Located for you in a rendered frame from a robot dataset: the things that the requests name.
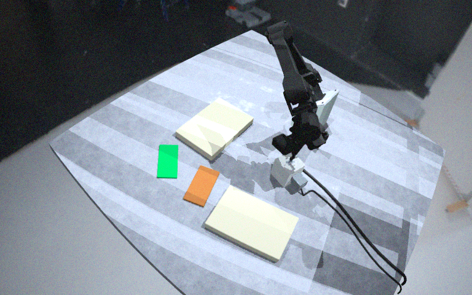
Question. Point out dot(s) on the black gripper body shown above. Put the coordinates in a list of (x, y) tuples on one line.
[(286, 144)]

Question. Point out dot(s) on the orange rectangular block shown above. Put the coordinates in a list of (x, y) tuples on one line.
[(201, 186)]

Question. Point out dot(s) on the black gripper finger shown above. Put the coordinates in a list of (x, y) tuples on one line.
[(295, 150), (303, 143)]

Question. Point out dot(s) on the green rectangular block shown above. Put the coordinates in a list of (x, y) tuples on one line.
[(167, 161)]

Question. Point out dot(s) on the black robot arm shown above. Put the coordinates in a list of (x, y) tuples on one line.
[(300, 83)]

